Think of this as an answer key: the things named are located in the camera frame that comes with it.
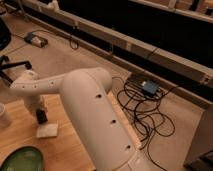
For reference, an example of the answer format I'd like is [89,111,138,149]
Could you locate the power strip on floor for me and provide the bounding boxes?
[24,33,48,48]

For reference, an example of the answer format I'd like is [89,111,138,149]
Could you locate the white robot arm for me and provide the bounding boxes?
[10,67,152,171]

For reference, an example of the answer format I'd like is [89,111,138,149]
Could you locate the long metal shelf rail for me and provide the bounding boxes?
[22,0,213,88]

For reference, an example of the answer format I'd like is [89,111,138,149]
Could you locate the blue power adapter box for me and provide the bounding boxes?
[142,80,159,96]

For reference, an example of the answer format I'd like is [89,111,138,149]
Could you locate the green bowl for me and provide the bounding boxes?
[0,146,45,171]

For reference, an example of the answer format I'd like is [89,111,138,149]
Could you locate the dark eraser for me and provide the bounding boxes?
[36,109,48,124]

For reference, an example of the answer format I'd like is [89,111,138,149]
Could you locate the black office chair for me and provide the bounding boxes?
[0,18,32,84]

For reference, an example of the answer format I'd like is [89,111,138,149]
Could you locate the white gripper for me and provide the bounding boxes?
[24,95,47,117]

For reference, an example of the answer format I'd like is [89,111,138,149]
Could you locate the black tangled floor cables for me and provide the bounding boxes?
[111,75,177,171]

